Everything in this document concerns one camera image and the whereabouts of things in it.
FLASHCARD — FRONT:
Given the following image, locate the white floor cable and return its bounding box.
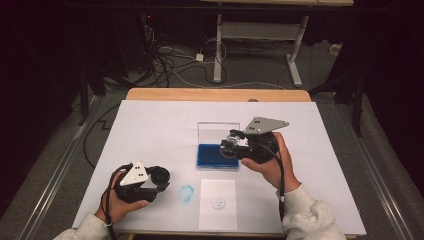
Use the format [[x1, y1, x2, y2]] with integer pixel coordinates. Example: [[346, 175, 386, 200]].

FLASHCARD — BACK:
[[168, 68, 288, 91]]

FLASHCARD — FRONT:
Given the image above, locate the wooden table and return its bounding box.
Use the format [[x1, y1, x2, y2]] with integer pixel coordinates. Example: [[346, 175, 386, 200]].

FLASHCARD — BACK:
[[125, 87, 312, 103]]

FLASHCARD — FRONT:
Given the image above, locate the tangle of black cables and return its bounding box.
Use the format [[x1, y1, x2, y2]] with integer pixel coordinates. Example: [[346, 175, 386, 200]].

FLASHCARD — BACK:
[[139, 24, 228, 88]]

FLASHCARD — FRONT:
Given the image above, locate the white paper sheet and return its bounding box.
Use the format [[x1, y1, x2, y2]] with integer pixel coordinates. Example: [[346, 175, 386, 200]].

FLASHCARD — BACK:
[[198, 178, 239, 231]]

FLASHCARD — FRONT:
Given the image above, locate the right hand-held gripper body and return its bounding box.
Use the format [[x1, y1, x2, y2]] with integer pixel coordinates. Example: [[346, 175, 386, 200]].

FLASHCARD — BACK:
[[233, 116, 290, 164]]

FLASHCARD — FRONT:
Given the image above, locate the white box on floor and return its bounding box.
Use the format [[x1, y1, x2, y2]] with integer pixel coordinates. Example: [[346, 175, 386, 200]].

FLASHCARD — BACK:
[[329, 43, 344, 57]]

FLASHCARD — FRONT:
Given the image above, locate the right hand-held gripper cable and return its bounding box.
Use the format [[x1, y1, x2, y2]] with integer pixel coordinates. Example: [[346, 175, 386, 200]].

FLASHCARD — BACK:
[[256, 141, 287, 223]]

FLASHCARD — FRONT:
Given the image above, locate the blue ink pad clear lid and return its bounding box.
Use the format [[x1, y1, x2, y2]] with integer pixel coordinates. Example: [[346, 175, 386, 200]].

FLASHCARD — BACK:
[[196, 121, 241, 169]]

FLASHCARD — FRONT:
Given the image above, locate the hand-held gripper cable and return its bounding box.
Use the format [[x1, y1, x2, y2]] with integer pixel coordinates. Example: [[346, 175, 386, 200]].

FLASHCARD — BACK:
[[100, 163, 134, 240], [256, 141, 287, 223]]

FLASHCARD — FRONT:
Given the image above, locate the metal floor rail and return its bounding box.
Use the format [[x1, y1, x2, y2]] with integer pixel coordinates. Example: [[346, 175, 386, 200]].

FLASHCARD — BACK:
[[16, 96, 104, 240], [336, 103, 414, 240]]

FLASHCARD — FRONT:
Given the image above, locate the round stamp with clear handle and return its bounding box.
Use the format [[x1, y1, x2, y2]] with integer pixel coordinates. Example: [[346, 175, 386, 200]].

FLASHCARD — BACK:
[[219, 129, 249, 159]]

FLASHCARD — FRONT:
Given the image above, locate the white table cover board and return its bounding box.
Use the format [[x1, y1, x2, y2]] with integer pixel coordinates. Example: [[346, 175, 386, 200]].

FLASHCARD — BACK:
[[72, 99, 367, 236]]

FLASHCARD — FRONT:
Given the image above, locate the black floor cable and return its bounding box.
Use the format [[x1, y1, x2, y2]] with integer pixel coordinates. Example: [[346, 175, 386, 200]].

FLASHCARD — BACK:
[[82, 103, 121, 169]]

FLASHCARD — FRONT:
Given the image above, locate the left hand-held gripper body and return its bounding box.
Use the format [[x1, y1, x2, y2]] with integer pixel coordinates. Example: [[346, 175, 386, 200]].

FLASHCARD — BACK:
[[114, 160, 161, 204]]

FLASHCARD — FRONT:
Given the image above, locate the white metal desk frame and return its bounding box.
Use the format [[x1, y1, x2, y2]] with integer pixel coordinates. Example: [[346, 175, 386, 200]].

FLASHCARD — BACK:
[[200, 0, 354, 88]]

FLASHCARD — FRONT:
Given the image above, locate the person's right hand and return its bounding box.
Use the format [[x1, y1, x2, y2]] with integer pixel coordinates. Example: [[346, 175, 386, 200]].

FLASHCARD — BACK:
[[240, 132, 302, 194]]

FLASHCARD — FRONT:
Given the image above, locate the person's left hand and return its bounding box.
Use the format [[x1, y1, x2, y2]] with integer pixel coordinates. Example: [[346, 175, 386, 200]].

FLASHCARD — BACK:
[[94, 171, 150, 225]]

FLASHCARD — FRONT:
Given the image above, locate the left hand-held gripper cable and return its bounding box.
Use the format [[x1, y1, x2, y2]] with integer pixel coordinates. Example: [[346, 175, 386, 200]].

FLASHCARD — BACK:
[[100, 163, 134, 240]]

